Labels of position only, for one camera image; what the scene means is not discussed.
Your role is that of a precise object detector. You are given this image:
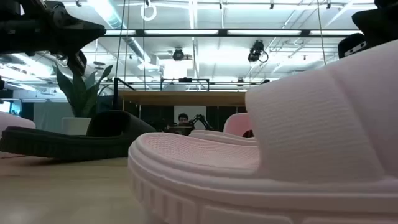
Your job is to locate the green leafy plant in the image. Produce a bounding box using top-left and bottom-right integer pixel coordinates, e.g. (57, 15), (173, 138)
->
(55, 63), (114, 119)

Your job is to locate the pink foam slide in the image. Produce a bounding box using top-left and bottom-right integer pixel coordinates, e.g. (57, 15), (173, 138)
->
(188, 112), (259, 147)
(0, 111), (37, 139)
(127, 39), (398, 224)

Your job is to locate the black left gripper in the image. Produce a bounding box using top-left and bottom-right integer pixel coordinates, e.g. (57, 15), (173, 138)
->
(0, 0), (107, 77)

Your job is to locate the black foam slide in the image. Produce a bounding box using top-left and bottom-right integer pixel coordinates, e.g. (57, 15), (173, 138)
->
(0, 110), (157, 162)

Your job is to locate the white hanging ring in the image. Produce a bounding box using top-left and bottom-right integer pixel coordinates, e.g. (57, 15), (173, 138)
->
(140, 2), (158, 22)

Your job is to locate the white plant pot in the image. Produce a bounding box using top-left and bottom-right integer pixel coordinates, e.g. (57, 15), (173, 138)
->
(60, 116), (93, 136)

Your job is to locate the person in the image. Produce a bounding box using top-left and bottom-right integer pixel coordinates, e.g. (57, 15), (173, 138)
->
(177, 112), (190, 127)

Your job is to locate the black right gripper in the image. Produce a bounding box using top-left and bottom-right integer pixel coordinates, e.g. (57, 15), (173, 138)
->
(338, 0), (398, 59)

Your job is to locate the black ceiling spotlight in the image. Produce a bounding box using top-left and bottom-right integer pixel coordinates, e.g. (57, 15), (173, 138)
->
(172, 47), (185, 62)
(247, 40), (269, 63)

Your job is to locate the wooden shelf with black frame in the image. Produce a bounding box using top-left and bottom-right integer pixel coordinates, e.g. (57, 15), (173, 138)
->
(113, 77), (248, 131)

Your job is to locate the black overhead rig beam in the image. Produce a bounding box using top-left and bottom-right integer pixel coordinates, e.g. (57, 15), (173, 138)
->
(104, 28), (363, 37)

